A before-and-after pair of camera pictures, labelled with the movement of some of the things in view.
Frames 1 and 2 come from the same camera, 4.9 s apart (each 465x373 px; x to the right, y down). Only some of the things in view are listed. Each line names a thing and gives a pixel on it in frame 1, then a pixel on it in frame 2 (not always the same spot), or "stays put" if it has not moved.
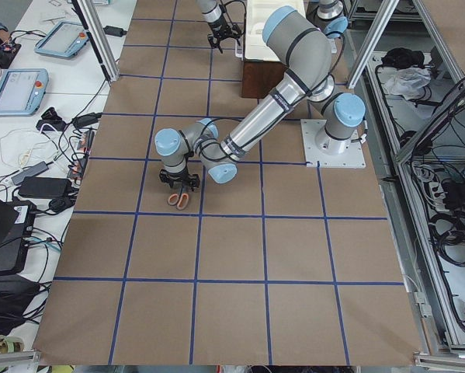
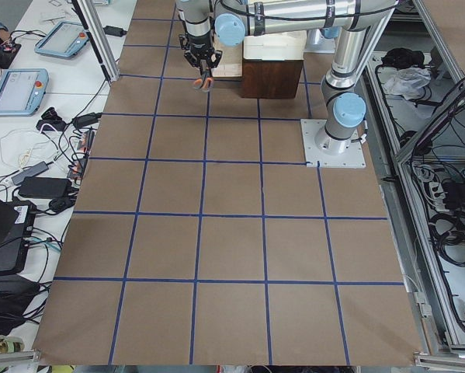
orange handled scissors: (179, 200) → (204, 82)
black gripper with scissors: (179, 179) → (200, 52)
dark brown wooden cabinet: (258, 78) stays put
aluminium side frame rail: (418, 88) stays put
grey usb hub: (34, 170) stays put
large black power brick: (46, 187) stays put
